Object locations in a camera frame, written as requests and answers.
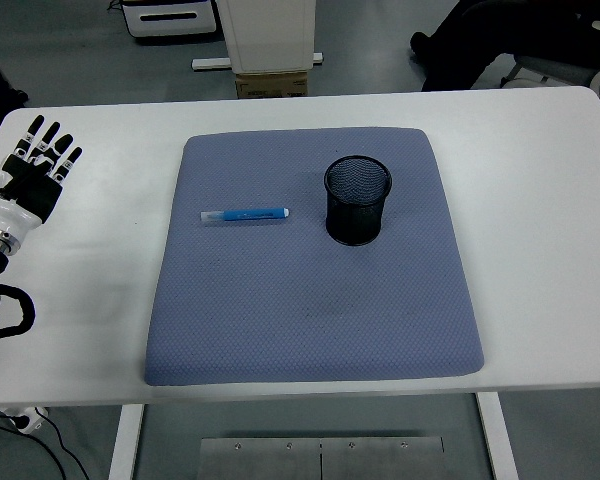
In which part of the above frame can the white table leg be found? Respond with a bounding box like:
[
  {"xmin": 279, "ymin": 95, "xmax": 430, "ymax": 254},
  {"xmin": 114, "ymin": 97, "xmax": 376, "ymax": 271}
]
[
  {"xmin": 476, "ymin": 391, "xmax": 520, "ymax": 480},
  {"xmin": 108, "ymin": 403, "xmax": 146, "ymax": 480}
]

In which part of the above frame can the brown cardboard box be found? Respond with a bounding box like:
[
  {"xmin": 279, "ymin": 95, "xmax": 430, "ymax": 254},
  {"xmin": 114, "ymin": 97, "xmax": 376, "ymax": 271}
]
[{"xmin": 234, "ymin": 71, "xmax": 310, "ymax": 100}]

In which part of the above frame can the white stand base bar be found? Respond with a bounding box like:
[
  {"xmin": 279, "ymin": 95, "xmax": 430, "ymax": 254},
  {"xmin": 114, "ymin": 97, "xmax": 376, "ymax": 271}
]
[{"xmin": 191, "ymin": 51, "xmax": 325, "ymax": 71}]

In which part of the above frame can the white upright panel stand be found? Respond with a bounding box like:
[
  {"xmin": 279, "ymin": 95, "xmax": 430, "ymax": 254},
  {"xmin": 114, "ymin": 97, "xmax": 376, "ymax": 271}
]
[{"xmin": 215, "ymin": 0, "xmax": 316, "ymax": 75}]

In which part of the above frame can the blue marker pen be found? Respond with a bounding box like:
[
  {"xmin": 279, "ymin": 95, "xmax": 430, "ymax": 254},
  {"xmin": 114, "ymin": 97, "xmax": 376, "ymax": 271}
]
[{"xmin": 200, "ymin": 206, "xmax": 290, "ymax": 225}]

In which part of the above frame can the white appliance with black slot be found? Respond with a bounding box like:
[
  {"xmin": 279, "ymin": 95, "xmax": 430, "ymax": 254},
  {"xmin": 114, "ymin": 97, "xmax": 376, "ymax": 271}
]
[{"xmin": 119, "ymin": 0, "xmax": 217, "ymax": 39}]

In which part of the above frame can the white power strip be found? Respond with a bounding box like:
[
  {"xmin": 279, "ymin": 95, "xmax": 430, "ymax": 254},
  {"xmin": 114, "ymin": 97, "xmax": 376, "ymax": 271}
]
[{"xmin": 0, "ymin": 405, "xmax": 49, "ymax": 434}]

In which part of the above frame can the blue textured mat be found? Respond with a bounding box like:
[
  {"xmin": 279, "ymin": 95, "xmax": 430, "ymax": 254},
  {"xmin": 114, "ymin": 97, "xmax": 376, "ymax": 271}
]
[{"xmin": 144, "ymin": 126, "xmax": 485, "ymax": 387}]

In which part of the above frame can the person seated in dark trousers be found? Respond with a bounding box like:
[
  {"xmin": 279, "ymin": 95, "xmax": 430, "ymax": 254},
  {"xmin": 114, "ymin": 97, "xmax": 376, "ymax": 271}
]
[{"xmin": 409, "ymin": 0, "xmax": 600, "ymax": 93}]

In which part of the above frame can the black mesh pen holder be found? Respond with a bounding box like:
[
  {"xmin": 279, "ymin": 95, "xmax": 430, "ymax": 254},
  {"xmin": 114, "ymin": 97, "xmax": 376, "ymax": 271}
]
[{"xmin": 323, "ymin": 155, "xmax": 394, "ymax": 247}]

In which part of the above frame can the black floor cable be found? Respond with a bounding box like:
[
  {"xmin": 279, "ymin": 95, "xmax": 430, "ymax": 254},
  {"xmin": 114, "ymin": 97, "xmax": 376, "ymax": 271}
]
[{"xmin": 0, "ymin": 407, "xmax": 91, "ymax": 480}]

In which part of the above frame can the white grey chair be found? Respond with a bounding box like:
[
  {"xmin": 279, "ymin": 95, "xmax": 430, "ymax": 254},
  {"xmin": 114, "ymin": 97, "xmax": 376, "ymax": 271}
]
[{"xmin": 499, "ymin": 19, "xmax": 600, "ymax": 109}]

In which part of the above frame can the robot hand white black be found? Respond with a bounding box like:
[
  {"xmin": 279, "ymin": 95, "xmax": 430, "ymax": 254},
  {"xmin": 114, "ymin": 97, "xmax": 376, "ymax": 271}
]
[{"xmin": 0, "ymin": 114, "xmax": 84, "ymax": 237}]

